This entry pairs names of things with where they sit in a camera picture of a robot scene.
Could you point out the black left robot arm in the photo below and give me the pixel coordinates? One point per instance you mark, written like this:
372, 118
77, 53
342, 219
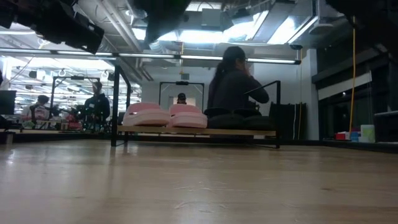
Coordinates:
12, 12

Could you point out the blue container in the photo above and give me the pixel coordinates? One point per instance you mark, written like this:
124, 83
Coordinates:
355, 136

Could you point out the red box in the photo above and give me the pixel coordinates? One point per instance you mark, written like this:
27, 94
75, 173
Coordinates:
340, 136

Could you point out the black upright case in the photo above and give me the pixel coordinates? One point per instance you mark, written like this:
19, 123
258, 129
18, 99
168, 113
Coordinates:
289, 121

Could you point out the black monitor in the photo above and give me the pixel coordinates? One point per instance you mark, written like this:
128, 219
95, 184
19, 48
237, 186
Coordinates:
7, 102

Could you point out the pink slide sandal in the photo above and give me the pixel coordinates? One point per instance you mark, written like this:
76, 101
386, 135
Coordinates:
146, 116
188, 119

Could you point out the wooden shelf black metal frame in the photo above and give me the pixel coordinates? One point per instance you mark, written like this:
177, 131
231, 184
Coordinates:
196, 131

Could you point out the black rig frame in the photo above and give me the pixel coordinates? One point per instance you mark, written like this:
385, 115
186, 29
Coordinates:
186, 83
74, 77

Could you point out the person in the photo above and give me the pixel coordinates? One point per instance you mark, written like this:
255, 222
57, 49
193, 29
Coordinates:
233, 87
38, 107
98, 107
181, 98

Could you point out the long ceiling light bar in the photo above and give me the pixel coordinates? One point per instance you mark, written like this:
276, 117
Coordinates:
149, 56

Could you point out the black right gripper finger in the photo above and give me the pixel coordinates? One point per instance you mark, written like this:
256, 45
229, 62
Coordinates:
161, 15

